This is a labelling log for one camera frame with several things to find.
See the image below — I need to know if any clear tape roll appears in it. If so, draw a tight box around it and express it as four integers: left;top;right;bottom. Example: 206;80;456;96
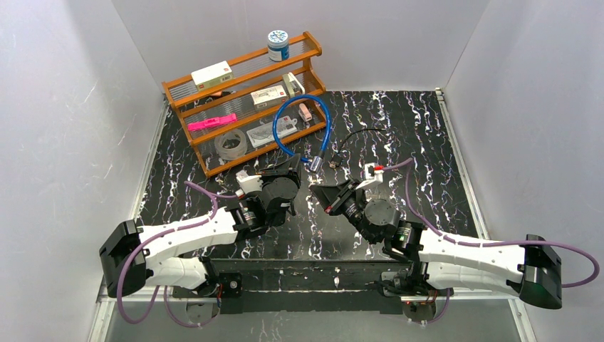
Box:
214;129;248;161

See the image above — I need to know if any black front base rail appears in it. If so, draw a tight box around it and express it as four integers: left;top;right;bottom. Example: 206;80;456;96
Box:
160;256;473;316

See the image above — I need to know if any packaged item bottom shelf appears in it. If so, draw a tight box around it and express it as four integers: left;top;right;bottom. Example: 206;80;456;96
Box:
246;115;298;148

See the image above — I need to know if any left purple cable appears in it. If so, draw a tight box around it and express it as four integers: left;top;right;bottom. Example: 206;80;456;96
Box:
116;180;239;329

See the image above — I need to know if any white box shelf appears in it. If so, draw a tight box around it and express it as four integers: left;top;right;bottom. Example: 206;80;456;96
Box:
191;61;234;91
250;85;288;110

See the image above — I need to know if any orange wooden shelf rack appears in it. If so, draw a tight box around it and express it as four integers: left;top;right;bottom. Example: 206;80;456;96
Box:
162;31;326;177

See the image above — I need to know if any purple cable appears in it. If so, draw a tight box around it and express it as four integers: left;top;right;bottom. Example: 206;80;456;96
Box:
116;180;239;329
382;157;600;289

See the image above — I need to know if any black cable padlock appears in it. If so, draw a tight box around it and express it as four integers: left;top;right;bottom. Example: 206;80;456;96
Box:
328;128;385;170

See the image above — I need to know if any blue lidded jar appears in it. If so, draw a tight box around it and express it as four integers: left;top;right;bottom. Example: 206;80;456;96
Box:
267;30;289;62

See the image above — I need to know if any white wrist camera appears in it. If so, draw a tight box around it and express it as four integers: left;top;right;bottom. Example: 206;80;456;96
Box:
356;163;384;190
236;170;263;197

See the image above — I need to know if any white box middle shelf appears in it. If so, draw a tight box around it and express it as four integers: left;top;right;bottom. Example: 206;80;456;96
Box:
250;85;288;110

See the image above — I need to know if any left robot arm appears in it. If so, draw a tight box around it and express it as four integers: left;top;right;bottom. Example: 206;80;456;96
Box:
99;154;302;299

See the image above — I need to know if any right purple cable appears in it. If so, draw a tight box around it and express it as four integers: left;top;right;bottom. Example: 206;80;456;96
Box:
382;157;600;289

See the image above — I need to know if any white box top shelf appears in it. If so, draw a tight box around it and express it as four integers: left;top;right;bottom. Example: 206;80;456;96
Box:
191;61;234;91

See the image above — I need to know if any blue cable bike lock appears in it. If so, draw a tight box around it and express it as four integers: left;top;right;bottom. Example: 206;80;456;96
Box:
272;94;333;173

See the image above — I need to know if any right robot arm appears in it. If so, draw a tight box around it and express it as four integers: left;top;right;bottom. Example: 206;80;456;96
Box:
310;180;562;309

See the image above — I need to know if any pink plastic tool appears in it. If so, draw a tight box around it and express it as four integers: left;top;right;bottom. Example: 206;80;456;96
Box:
187;113;238;131

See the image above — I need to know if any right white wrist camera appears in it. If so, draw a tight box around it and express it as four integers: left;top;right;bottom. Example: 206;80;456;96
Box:
356;163;384;190

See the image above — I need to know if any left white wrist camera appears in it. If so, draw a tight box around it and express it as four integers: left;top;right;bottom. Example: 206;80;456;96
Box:
236;170;263;197

